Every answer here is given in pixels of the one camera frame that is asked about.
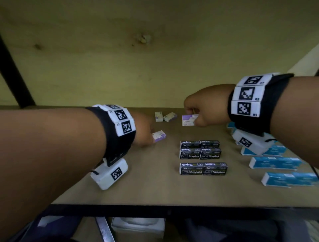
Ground person's right hand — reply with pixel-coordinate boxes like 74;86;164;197
183;84;236;128

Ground person's left hand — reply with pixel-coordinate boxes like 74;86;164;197
129;110;157;147

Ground small purple white staple box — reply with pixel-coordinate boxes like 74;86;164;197
182;114;199;127
152;130;167;143

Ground person's right forearm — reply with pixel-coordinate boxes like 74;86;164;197
270;76;319;169

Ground person's left forearm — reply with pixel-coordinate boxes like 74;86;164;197
0;107;108;242

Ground black left wristband with markers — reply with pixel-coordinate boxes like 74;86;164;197
85;104;136;165

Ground black wristband with markers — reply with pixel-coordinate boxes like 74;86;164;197
85;104;136;165
227;72;295;137

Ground group of black staple boxes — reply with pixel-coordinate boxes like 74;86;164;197
179;140;228;176

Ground black right wristband with markers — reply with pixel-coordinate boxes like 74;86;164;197
227;72;295;137

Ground white cardboard box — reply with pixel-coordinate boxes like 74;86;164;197
111;217;166;239

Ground row of blue staple boxes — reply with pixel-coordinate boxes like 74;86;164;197
226;121;319;188

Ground grey metal bar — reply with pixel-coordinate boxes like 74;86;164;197
95;217;115;242

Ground person's dark blue clothing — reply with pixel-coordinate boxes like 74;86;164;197
10;214;83;242

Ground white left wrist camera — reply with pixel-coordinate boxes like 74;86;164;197
90;158;129;191

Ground black metal shelf post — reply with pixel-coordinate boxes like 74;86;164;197
0;34;36;109

